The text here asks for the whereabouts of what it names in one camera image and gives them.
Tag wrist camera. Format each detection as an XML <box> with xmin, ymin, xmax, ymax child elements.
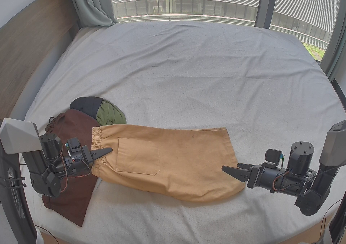
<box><xmin>66</xmin><ymin>138</ymin><xmax>81</xmax><ymax>153</ymax></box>
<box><xmin>264</xmin><ymin>149</ymin><xmax>283</xmax><ymax>169</ymax></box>

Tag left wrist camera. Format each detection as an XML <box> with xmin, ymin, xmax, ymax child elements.
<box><xmin>66</xmin><ymin>138</ymin><xmax>81</xmax><ymax>153</ymax></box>

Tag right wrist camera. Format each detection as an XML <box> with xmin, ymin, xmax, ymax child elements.
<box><xmin>264</xmin><ymin>149</ymin><xmax>283</xmax><ymax>169</ymax></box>

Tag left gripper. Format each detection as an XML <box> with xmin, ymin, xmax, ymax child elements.
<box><xmin>64</xmin><ymin>144</ymin><xmax>96</xmax><ymax>177</ymax></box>

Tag bed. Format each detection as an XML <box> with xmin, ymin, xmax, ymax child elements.
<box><xmin>0</xmin><ymin>0</ymin><xmax>346</xmax><ymax>244</ymax></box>

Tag brown garment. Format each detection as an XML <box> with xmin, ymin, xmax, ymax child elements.
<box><xmin>41</xmin><ymin>109</ymin><xmax>108</xmax><ymax>228</ymax></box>

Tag green garment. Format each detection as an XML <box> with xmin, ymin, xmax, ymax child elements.
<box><xmin>96</xmin><ymin>99</ymin><xmax>127</xmax><ymax>126</ymax></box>

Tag black garment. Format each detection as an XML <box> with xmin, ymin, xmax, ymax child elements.
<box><xmin>70</xmin><ymin>97</ymin><xmax>104</xmax><ymax>119</ymax></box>

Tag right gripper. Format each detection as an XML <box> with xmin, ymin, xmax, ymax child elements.
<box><xmin>221</xmin><ymin>163</ymin><xmax>289</xmax><ymax>192</ymax></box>

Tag black cable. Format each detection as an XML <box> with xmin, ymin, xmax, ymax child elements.
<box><xmin>35</xmin><ymin>225</ymin><xmax>66</xmax><ymax>244</ymax></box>

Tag tan shorts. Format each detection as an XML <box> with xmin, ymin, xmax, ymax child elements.
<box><xmin>90</xmin><ymin>124</ymin><xmax>245</xmax><ymax>203</ymax></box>

